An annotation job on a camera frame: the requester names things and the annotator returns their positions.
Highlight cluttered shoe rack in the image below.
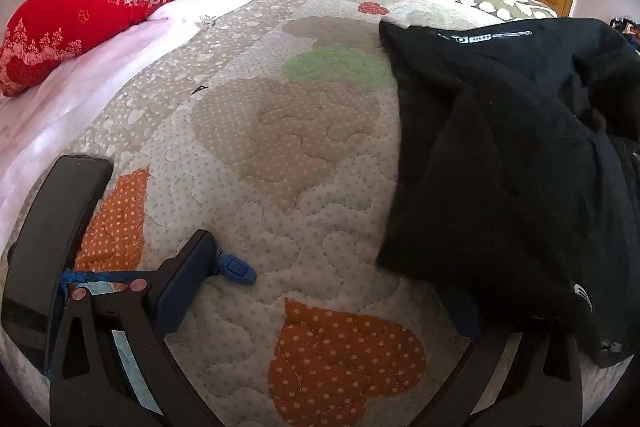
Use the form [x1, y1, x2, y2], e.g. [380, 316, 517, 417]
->
[609, 16, 640, 55]

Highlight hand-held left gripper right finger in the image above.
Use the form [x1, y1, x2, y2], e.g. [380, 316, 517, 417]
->
[450, 314, 585, 427]

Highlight small blue clip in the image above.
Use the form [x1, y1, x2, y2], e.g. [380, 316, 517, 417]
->
[216, 254, 257, 284]

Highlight heart patterned quilt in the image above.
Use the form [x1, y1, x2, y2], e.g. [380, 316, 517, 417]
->
[0, 0, 621, 427]

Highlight black pants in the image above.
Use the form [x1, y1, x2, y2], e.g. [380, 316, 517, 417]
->
[376, 17, 640, 370]

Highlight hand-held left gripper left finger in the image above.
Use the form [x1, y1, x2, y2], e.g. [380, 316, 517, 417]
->
[49, 229, 221, 427]

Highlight white bed sheet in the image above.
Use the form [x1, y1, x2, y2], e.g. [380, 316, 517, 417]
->
[0, 0, 288, 248]

